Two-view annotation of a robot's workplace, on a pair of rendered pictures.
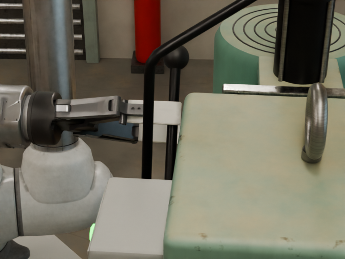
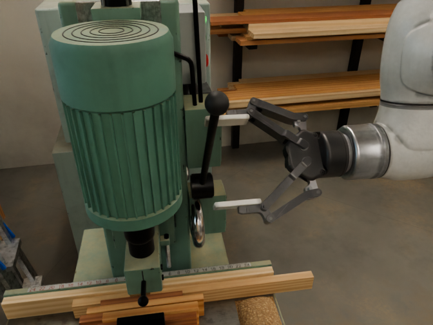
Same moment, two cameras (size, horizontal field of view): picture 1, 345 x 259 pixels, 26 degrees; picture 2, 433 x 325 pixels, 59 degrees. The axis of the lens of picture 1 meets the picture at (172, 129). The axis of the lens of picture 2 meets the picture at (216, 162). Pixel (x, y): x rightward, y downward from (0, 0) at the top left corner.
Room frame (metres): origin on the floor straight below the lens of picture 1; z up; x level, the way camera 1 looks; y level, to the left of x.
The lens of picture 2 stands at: (1.38, -0.12, 1.63)
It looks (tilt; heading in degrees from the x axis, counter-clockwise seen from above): 32 degrees down; 166
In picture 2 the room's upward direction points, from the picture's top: straight up
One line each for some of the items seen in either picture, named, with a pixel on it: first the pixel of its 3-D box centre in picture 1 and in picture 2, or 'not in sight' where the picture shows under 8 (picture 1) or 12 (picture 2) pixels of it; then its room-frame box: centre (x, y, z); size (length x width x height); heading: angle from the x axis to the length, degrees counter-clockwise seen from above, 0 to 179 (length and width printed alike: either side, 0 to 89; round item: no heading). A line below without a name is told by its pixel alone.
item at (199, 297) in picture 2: not in sight; (147, 311); (0.83, -0.14, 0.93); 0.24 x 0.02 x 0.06; 85
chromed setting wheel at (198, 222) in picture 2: not in sight; (196, 222); (0.67, 0.00, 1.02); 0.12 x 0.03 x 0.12; 175
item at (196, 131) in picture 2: not in sight; (202, 130); (0.59, 0.03, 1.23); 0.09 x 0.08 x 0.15; 175
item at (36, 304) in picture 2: not in sight; (144, 291); (0.77, -0.14, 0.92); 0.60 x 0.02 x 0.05; 85
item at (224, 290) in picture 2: not in sight; (197, 293); (0.80, -0.03, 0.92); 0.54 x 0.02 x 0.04; 85
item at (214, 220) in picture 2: not in sight; (207, 207); (0.62, 0.04, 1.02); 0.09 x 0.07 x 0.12; 85
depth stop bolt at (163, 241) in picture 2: not in sight; (165, 251); (0.73, -0.09, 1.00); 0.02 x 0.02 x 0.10; 85
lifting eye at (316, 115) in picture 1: (315, 124); not in sight; (0.50, -0.11, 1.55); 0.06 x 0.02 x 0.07; 175
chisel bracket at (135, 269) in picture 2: not in sight; (145, 258); (0.77, -0.13, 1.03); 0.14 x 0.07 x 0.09; 175
